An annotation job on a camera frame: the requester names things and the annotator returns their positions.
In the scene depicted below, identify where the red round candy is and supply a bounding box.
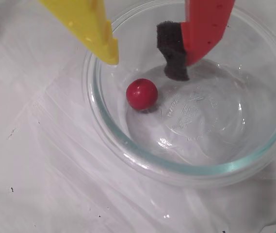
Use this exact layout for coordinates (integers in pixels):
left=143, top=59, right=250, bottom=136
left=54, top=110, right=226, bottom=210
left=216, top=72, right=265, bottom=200
left=126, top=78, right=159, bottom=111

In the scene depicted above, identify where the glass bowl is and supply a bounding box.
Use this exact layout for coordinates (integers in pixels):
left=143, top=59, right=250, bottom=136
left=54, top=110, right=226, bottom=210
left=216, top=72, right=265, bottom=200
left=82, top=0, right=276, bottom=187

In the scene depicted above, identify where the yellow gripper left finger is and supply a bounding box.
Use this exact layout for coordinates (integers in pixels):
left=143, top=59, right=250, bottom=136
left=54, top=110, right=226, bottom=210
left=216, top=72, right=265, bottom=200
left=38, top=0, right=119, bottom=66

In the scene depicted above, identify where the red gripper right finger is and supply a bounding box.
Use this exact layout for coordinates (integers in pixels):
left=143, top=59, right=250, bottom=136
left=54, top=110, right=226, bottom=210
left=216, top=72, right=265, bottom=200
left=156, top=0, right=237, bottom=82

